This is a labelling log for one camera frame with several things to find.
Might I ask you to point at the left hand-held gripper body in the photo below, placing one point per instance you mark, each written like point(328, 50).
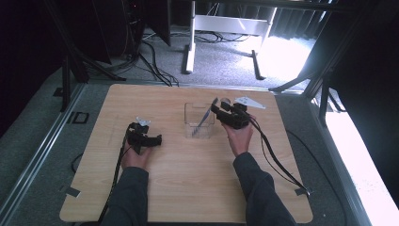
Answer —
point(140, 139)

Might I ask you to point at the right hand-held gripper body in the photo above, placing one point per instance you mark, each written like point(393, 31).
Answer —
point(236, 120)

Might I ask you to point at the grey metal utensil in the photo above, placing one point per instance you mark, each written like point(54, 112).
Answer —
point(204, 119)

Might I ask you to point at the clear plastic container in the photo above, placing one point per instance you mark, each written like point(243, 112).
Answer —
point(196, 130)

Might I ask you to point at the person's right hand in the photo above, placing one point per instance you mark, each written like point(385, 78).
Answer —
point(240, 139)

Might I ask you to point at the person's left hand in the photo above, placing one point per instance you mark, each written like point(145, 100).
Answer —
point(135, 159)

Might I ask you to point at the grey tape piece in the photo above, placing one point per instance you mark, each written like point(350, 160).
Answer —
point(70, 190)
point(303, 191)

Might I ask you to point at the dark metal stand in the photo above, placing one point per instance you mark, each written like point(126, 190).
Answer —
point(67, 62)

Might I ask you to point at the black rectangular floor frame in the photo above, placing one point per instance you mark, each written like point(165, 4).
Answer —
point(81, 117)

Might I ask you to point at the white desk frame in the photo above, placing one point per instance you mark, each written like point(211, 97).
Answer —
point(226, 25)

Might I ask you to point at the dark metal frame post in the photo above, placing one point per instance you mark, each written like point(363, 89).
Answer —
point(323, 91)

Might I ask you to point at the metal floor rail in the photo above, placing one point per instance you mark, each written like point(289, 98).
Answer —
point(37, 157)

